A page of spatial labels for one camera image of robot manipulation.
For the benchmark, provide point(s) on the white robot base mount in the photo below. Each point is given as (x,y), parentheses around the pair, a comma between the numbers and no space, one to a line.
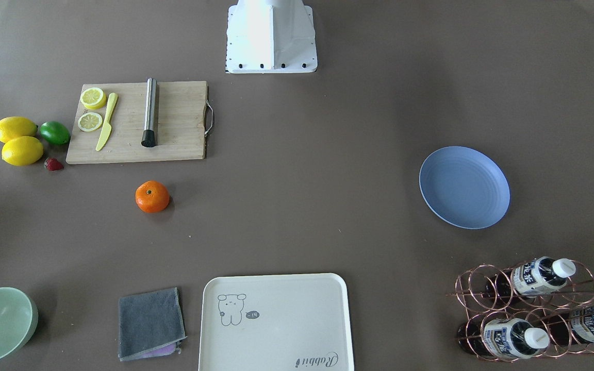
(270,37)

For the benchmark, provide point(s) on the lemon slice near edge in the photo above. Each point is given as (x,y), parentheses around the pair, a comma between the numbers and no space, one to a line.
(93,98)

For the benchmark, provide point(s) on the yellow lemon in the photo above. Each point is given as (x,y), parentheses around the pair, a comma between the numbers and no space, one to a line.
(22,151)
(13,127)

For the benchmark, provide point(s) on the cream rabbit tray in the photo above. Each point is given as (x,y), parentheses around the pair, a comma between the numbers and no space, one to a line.
(276,322)

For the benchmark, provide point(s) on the blue round plate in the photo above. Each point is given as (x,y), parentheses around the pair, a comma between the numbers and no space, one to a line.
(464,187)

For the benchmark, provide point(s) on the yellow lemon upper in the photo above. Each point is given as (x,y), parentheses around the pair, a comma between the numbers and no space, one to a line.
(13,127)

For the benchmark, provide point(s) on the grey folded cloth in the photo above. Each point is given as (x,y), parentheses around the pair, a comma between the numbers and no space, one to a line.
(150,325)

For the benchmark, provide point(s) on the red strawberry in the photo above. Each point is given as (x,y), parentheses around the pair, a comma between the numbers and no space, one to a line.
(52,164)

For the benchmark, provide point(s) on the copper wire bottle rack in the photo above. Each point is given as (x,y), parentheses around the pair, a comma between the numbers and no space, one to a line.
(578,293)

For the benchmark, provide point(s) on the lemon slice inner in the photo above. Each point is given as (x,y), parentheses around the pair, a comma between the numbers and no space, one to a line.
(89,121)

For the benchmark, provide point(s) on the yellow lemon lower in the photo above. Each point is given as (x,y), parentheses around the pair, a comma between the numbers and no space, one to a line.
(22,151)

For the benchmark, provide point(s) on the wooden cutting board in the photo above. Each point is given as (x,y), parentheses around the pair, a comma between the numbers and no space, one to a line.
(180,130)

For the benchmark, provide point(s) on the yellow plastic knife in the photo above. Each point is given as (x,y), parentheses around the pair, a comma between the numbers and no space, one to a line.
(106,124)

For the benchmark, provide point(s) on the tea bottle top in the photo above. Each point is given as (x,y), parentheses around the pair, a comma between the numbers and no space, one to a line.
(542,275)

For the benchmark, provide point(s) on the orange fruit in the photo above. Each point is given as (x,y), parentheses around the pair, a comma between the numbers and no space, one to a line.
(152,197)

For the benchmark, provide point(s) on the green lime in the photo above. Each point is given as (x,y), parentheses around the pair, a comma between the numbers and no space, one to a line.
(55,133)

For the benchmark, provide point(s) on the steel muddler black tip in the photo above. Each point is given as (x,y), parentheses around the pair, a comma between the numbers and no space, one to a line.
(151,116)

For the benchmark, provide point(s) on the tea bottle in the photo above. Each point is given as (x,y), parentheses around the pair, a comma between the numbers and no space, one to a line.
(572,328)
(542,275)
(503,339)

